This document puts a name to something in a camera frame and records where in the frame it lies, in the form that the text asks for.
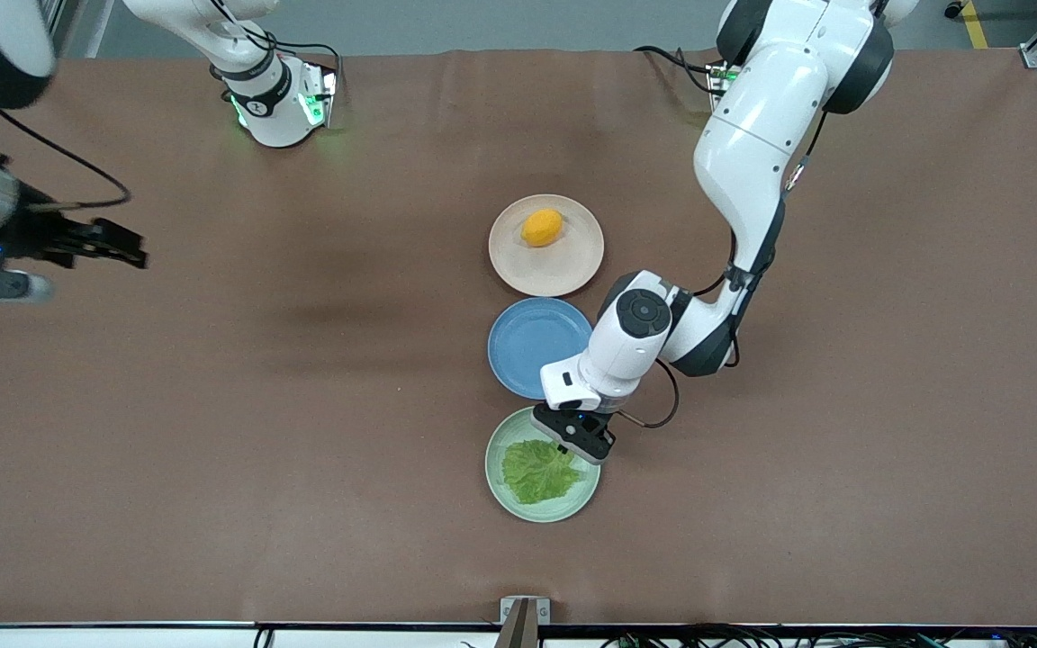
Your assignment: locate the pale beige round plate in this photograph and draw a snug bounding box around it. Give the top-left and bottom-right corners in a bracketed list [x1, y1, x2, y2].
[488, 193, 606, 298]

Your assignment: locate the green lettuce leaf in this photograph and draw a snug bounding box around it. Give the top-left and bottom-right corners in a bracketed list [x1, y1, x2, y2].
[500, 438, 584, 506]

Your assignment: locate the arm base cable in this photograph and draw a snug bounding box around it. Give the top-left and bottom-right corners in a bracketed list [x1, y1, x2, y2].
[634, 45, 722, 95]
[208, 0, 344, 86]

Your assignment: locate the blue round plate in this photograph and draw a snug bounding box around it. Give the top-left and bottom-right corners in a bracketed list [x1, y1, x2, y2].
[487, 297, 598, 401]

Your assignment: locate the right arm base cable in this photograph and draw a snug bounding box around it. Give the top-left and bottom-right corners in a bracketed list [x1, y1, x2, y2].
[208, 0, 344, 86]

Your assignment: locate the yellow lemon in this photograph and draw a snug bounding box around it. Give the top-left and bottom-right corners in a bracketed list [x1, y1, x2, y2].
[520, 208, 565, 248]

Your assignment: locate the left arm black wrist cable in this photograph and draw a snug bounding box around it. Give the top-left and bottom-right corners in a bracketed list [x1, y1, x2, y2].
[619, 112, 830, 429]

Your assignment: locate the brown table cover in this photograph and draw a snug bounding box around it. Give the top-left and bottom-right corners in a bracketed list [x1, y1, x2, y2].
[0, 47, 1037, 628]

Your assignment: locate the left arm base cable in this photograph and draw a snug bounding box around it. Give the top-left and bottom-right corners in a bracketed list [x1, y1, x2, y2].
[634, 45, 722, 95]

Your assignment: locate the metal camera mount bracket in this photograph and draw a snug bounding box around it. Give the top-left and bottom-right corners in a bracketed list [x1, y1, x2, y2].
[499, 596, 552, 648]

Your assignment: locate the light green round plate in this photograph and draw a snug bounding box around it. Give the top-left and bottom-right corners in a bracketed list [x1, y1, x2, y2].
[484, 405, 602, 524]

